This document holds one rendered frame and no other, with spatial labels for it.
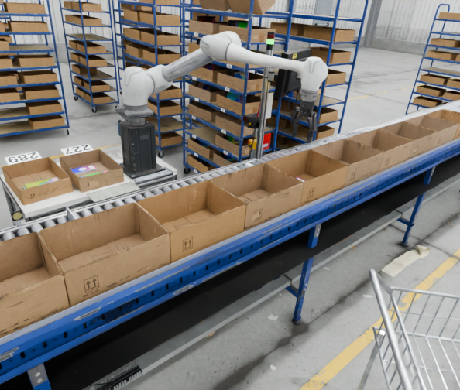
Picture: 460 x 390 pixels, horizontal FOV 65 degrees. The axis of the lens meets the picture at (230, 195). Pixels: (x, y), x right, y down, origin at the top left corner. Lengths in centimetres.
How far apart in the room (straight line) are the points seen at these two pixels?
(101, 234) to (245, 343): 119
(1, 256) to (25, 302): 29
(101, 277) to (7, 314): 29
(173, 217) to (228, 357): 96
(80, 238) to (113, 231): 14
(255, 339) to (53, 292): 143
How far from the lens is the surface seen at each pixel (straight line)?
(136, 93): 238
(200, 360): 229
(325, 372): 236
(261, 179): 206
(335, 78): 396
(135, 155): 248
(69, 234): 156
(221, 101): 348
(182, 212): 178
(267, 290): 230
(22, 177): 266
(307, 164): 233
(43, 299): 132
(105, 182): 240
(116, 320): 142
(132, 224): 166
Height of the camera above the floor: 185
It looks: 29 degrees down
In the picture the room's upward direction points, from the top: 4 degrees clockwise
